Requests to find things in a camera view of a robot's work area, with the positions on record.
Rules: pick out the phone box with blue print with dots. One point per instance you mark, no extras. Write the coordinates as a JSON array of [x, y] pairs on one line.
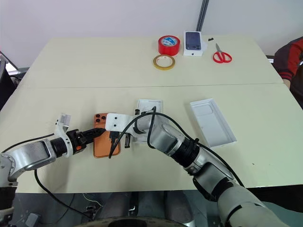
[[193, 41]]

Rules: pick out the dark equipment beside table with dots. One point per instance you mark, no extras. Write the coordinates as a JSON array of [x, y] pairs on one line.
[[6, 82]]

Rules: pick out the grey box on floor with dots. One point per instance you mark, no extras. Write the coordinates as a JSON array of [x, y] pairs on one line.
[[32, 220]]

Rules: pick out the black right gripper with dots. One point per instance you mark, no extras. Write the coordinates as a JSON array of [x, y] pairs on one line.
[[115, 133]]

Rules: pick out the white phone box base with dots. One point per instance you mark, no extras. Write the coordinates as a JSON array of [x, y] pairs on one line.
[[148, 105]]

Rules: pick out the yellow tape roll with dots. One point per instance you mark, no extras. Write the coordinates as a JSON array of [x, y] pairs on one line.
[[156, 64]]

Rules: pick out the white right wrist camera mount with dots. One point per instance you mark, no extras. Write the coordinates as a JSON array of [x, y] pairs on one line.
[[116, 123]]

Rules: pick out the white phone box lid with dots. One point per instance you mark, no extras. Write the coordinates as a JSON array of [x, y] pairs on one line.
[[213, 123]]

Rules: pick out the black aluminium post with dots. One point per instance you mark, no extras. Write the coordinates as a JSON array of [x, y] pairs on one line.
[[202, 16]]

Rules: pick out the red tape roll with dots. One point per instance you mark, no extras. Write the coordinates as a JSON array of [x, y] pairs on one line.
[[165, 48]]

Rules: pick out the person in red black jacket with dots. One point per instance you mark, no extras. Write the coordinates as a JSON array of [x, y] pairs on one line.
[[288, 59]]

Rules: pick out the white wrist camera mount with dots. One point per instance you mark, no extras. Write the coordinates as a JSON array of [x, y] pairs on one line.
[[116, 123], [62, 132]]

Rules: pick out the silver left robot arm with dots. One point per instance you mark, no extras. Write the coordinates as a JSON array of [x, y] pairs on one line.
[[28, 153]]

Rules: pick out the orange smartphone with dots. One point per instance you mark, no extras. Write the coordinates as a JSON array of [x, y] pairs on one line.
[[101, 149]]

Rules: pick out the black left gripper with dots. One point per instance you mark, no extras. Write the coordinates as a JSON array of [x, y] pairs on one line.
[[75, 140]]

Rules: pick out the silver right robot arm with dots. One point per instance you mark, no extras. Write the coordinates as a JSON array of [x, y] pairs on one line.
[[165, 139]]

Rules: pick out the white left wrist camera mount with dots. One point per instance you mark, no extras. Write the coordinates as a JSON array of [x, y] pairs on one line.
[[62, 132]]

